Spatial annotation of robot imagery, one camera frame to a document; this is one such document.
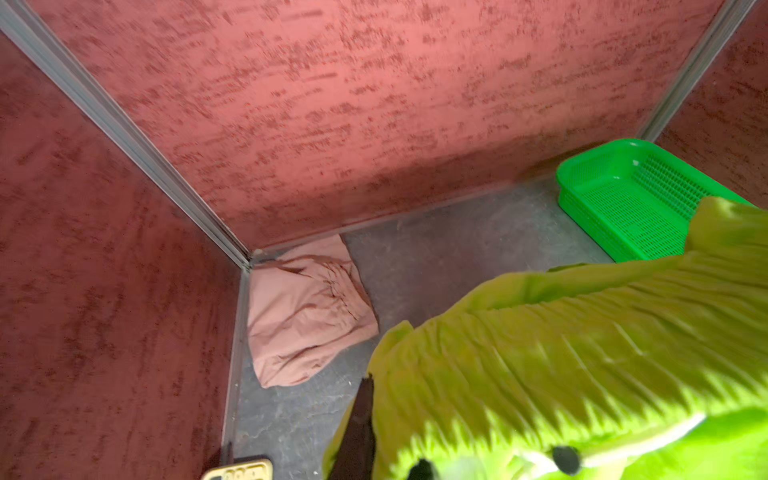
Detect right aluminium corner post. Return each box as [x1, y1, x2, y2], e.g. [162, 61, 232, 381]
[636, 0, 759, 142]

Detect left aluminium corner post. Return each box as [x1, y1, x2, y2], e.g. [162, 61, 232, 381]
[0, 0, 253, 271]

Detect pink shorts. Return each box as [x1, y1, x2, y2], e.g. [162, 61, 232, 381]
[247, 235, 379, 389]

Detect beige calculator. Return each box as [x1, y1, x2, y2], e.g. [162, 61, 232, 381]
[200, 459, 274, 480]

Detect aluminium corner post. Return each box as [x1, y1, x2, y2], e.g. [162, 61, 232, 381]
[636, 0, 759, 142]
[0, 0, 253, 271]

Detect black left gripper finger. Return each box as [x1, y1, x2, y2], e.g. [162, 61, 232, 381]
[328, 376, 376, 480]

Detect lime green shorts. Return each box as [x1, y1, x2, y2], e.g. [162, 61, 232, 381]
[322, 196, 768, 480]

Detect green plastic basket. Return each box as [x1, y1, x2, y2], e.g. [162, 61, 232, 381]
[556, 139, 747, 263]

